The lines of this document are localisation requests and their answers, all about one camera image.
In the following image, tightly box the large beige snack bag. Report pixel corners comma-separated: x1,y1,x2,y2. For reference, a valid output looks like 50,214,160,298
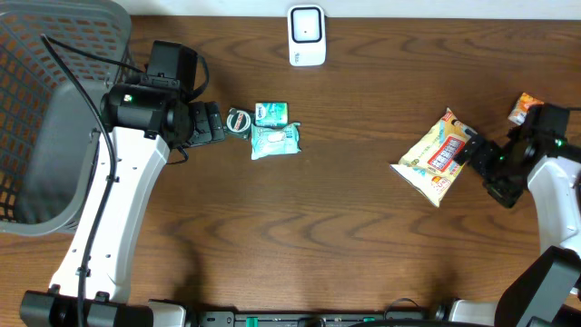
390,107,477,207

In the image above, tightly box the left black cable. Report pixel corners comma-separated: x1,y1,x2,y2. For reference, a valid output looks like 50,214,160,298
39,34,146,327

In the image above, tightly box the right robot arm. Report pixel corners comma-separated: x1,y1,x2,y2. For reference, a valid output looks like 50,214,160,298
443,104,580,326

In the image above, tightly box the teal white tissue pack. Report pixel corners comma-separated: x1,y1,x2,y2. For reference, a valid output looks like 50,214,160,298
255,102,289,128

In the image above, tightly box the dark green round-label pack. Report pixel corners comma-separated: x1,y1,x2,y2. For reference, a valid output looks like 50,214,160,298
224,107,254,140

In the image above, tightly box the mint green wipes pack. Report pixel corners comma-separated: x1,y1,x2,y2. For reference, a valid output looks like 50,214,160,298
251,123,300,160

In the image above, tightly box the orange tissue pack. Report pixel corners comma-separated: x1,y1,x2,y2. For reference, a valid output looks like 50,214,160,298
507,93,544,125

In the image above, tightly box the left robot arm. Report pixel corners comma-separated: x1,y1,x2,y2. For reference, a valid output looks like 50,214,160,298
19,40,224,326

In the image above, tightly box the grey plastic shopping basket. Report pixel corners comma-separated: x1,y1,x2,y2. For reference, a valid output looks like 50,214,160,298
1,1,133,236

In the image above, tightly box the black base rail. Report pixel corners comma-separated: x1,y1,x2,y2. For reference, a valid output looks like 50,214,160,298
184,307,449,327

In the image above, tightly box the white barcode scanner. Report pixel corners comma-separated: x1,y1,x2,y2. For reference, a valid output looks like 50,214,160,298
287,5,327,67

